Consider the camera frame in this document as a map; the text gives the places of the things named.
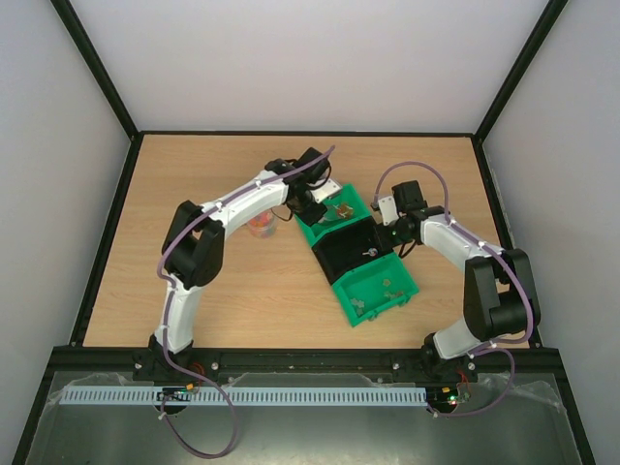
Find clear plastic cup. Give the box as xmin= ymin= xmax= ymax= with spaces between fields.
xmin=246 ymin=210 xmax=278 ymax=240

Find silver metal scoop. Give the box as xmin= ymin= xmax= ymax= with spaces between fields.
xmin=319 ymin=205 xmax=347 ymax=224

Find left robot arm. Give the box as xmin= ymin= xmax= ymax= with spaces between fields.
xmin=154 ymin=147 xmax=341 ymax=356

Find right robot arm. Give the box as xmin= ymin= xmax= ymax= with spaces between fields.
xmin=371 ymin=181 xmax=541 ymax=380

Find far bin candies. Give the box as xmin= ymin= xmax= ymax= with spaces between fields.
xmin=336 ymin=203 xmax=355 ymax=218

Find candies in cup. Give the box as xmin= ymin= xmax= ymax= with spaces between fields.
xmin=249 ymin=215 xmax=275 ymax=238

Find far green bin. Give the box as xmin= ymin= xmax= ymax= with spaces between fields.
xmin=294 ymin=183 xmax=371 ymax=247

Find green bin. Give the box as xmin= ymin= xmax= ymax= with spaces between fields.
xmin=331 ymin=253 xmax=419 ymax=327
xmin=294 ymin=183 xmax=371 ymax=247

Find black middle bin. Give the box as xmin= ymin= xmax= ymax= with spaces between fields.
xmin=311 ymin=217 xmax=393 ymax=285

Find near green bin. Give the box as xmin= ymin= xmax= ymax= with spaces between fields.
xmin=331 ymin=253 xmax=419 ymax=327

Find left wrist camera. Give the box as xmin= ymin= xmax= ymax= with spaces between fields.
xmin=311 ymin=179 xmax=342 ymax=203

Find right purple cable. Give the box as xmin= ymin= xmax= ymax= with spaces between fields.
xmin=372 ymin=162 xmax=537 ymax=419

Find black enclosure frame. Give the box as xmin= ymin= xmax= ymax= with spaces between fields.
xmin=9 ymin=0 xmax=597 ymax=465

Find grey slotted cable duct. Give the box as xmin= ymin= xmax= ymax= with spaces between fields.
xmin=59 ymin=386 xmax=427 ymax=407

